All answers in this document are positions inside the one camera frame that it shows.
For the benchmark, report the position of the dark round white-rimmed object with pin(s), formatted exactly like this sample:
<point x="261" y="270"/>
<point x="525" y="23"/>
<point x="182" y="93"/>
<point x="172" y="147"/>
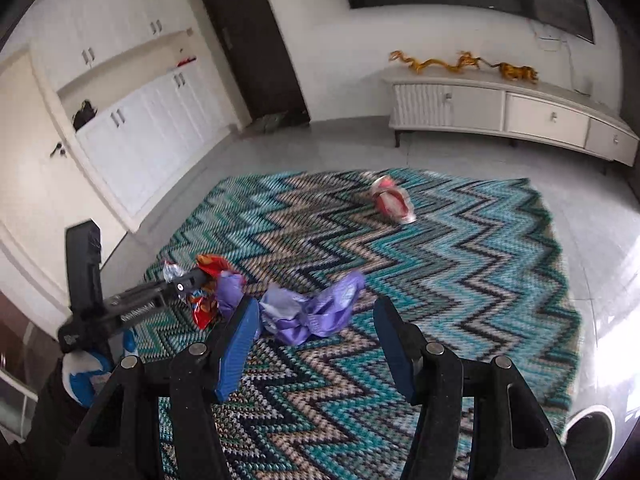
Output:
<point x="590" y="440"/>

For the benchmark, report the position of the golden dragon figurine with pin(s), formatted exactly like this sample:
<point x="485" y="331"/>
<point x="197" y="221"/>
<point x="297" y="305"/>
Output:
<point x="430" y="64"/>

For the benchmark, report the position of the blue and white round object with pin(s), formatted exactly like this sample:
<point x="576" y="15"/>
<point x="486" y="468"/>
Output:
<point x="85" y="375"/>

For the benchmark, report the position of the large purple wrapper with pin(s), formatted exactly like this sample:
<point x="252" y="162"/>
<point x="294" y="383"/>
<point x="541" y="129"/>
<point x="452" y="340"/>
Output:
<point x="325" y="312"/>

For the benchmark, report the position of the small purple wrapper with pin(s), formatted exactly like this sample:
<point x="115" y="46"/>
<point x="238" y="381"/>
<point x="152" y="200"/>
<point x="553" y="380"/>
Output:
<point x="229" y="292"/>

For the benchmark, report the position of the dark brown door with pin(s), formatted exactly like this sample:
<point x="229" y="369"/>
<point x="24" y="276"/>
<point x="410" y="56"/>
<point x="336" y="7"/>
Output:
<point x="250" y="50"/>

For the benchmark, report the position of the silver foil wrapper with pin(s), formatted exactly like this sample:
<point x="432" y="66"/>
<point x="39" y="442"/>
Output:
<point x="172" y="271"/>

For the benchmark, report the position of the pink and white wrapper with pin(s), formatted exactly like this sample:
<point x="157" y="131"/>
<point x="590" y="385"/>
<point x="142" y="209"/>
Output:
<point x="392" y="200"/>

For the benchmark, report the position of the black bag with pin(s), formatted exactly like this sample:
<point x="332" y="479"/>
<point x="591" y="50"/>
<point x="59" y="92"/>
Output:
<point x="84" y="116"/>

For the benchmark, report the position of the zigzag patterned rug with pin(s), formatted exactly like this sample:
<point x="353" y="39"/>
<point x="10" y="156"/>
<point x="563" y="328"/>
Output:
<point x="450" y="270"/>

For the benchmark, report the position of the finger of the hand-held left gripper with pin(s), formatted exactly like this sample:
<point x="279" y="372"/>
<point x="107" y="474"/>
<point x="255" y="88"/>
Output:
<point x="180" y="286"/>

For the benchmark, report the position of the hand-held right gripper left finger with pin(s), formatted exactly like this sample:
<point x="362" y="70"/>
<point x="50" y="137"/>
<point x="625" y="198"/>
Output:
<point x="240" y="350"/>

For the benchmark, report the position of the beige door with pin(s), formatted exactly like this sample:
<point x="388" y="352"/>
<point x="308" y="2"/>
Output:
<point x="30" y="160"/>

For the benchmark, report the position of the grey shoes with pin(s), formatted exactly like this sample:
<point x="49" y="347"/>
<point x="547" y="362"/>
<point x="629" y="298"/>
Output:
<point x="269" y="123"/>

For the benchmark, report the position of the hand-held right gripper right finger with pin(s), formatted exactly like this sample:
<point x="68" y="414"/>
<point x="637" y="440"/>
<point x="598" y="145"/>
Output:
<point x="395" y="355"/>

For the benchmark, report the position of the white built-in cabinet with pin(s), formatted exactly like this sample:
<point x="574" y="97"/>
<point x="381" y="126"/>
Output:
<point x="150" y="125"/>

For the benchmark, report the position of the red foil wrapper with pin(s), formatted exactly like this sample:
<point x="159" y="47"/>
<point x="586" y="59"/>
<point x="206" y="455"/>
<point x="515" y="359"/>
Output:
<point x="204" y="310"/>

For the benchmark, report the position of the cream television cabinet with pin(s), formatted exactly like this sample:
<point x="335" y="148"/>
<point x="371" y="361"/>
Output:
<point x="545" y="115"/>

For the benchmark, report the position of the small red object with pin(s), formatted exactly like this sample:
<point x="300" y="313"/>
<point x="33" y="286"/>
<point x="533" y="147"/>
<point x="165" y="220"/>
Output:
<point x="186" y="61"/>

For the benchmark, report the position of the golden tiger figurine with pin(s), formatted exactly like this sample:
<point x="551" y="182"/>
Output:
<point x="515" y="72"/>

